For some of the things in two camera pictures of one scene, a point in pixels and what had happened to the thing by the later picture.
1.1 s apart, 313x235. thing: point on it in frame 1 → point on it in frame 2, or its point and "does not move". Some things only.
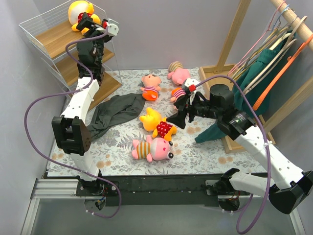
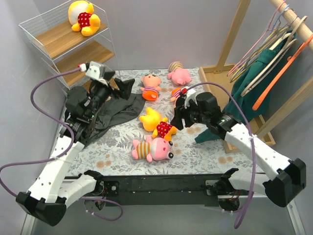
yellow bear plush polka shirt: [75, 14] does not move
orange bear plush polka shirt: [153, 121] does not move
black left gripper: [90, 27] → [112, 82]
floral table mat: [147, 143] does not move
